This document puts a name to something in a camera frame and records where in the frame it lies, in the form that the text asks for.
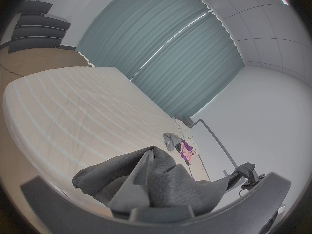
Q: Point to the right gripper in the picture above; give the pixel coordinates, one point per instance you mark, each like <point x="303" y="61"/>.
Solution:
<point x="252" y="179"/>

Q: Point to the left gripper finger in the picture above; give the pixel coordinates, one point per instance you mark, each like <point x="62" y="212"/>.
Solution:
<point x="126" y="196"/>

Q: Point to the black T-shirt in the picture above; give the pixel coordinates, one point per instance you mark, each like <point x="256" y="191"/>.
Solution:
<point x="170" y="179"/>

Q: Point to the pile of clothes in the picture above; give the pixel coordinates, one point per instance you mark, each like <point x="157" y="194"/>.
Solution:
<point x="186" y="151"/>

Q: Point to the bed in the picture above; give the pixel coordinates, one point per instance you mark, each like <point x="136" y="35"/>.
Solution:
<point x="73" y="111"/>

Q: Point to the grey garment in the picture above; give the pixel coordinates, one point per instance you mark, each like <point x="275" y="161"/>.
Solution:
<point x="173" y="140"/>

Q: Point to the white printed pillow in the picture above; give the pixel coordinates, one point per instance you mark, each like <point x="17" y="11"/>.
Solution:
<point x="189" y="133"/>

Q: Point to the grey bedside table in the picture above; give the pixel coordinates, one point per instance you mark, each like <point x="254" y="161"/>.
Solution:
<point x="185" y="119"/>

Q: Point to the black chest of drawers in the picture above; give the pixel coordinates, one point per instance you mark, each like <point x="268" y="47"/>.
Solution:
<point x="39" y="30"/>

